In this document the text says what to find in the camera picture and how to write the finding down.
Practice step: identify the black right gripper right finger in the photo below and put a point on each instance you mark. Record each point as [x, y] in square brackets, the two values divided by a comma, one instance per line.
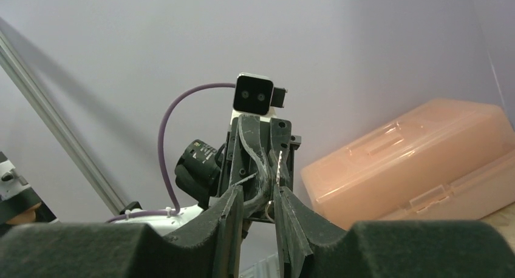
[311, 246]

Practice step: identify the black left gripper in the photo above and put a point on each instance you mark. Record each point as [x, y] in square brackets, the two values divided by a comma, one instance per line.
[259, 154]

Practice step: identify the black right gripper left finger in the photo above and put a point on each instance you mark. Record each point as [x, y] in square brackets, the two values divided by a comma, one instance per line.
[207, 246]

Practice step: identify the silver padlock key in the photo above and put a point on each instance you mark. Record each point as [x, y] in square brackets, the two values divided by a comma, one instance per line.
[276, 184]

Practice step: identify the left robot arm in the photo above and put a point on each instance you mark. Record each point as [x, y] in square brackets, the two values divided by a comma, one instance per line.
[197, 174]

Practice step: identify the pink plastic storage box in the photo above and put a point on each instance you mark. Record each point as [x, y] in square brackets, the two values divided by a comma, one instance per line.
[446, 159]

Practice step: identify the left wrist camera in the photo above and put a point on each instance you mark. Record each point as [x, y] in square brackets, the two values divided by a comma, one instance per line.
[257, 95]

